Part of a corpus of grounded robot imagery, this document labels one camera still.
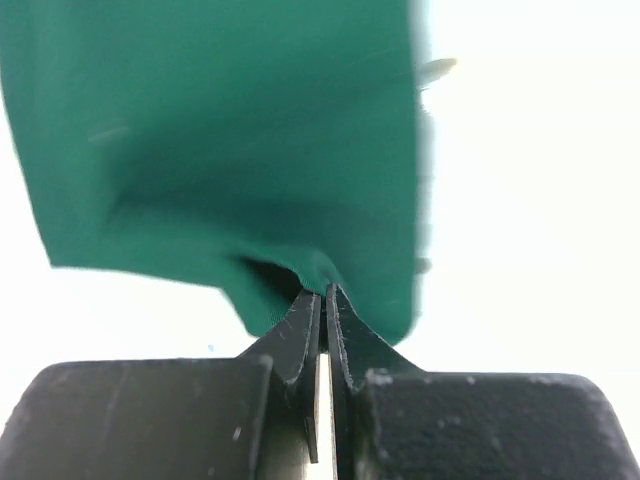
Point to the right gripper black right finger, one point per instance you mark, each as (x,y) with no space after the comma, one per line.
(393,420)

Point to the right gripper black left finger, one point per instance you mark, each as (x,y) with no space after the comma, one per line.
(248,417)

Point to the dark green surgical cloth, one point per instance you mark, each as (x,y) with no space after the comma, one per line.
(260,147)

